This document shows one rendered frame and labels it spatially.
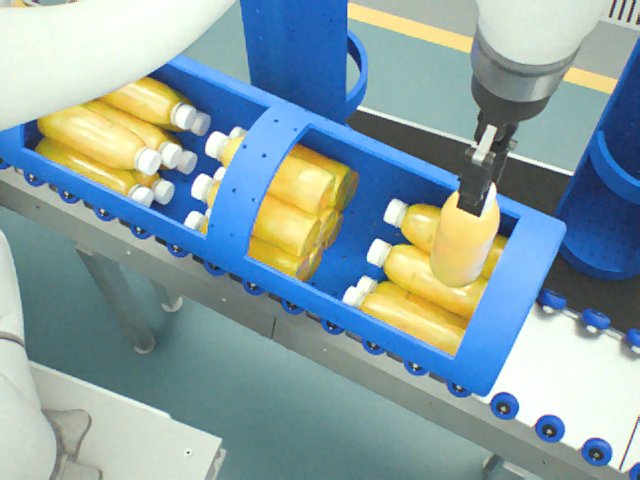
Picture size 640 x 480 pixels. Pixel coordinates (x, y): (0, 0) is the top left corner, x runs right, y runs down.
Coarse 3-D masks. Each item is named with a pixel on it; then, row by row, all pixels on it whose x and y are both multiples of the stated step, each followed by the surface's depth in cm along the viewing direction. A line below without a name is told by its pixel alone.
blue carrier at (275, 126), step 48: (192, 96) 156; (240, 96) 149; (0, 144) 142; (192, 144) 159; (240, 144) 129; (288, 144) 129; (336, 144) 146; (384, 144) 135; (96, 192) 138; (240, 192) 127; (384, 192) 148; (432, 192) 144; (192, 240) 135; (240, 240) 129; (336, 240) 152; (384, 240) 150; (528, 240) 122; (288, 288) 131; (336, 288) 147; (528, 288) 118; (384, 336) 128; (480, 336) 120; (480, 384) 125
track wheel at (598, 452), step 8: (592, 440) 134; (600, 440) 134; (584, 448) 135; (592, 448) 134; (600, 448) 134; (608, 448) 134; (584, 456) 135; (592, 456) 135; (600, 456) 134; (608, 456) 134; (592, 464) 135; (600, 464) 135
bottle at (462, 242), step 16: (448, 208) 104; (496, 208) 104; (448, 224) 105; (464, 224) 103; (480, 224) 103; (496, 224) 104; (448, 240) 107; (464, 240) 105; (480, 240) 105; (432, 256) 115; (448, 256) 110; (464, 256) 108; (480, 256) 109; (448, 272) 113; (464, 272) 112; (480, 272) 116
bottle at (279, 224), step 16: (208, 192) 137; (272, 208) 134; (288, 208) 134; (256, 224) 134; (272, 224) 133; (288, 224) 132; (304, 224) 132; (320, 224) 136; (272, 240) 134; (288, 240) 133; (304, 240) 132
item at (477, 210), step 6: (486, 192) 95; (462, 198) 99; (486, 198) 97; (456, 204) 100; (462, 204) 100; (468, 204) 99; (480, 204) 98; (468, 210) 100; (474, 210) 99; (480, 210) 99
